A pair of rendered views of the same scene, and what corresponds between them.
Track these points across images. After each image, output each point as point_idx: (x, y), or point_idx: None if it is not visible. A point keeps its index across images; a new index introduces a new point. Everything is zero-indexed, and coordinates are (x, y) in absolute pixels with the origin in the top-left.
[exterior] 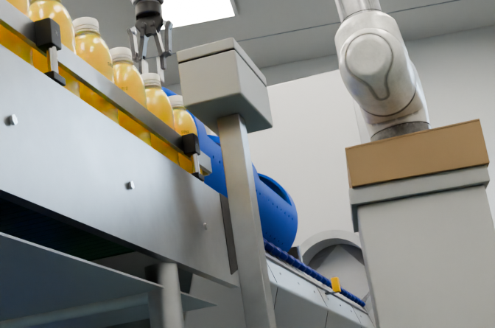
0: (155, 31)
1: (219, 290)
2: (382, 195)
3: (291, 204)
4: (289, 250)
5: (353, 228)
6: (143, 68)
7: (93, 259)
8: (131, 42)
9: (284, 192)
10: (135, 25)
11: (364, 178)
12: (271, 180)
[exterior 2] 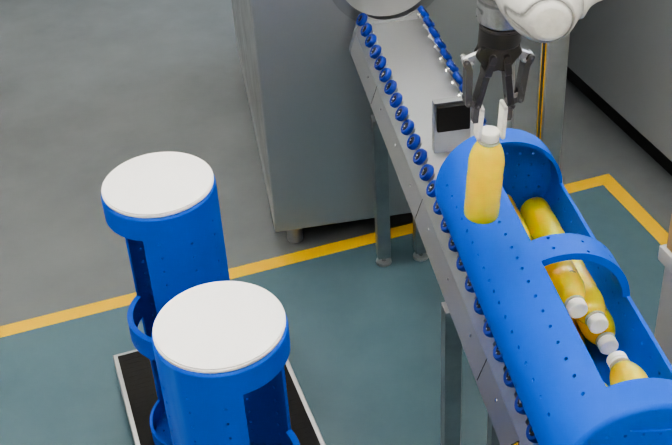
0: (511, 72)
1: None
2: None
3: (561, 180)
4: (461, 109)
5: (662, 261)
6: (481, 122)
7: None
8: (468, 82)
9: (557, 167)
10: (479, 56)
11: None
12: (544, 152)
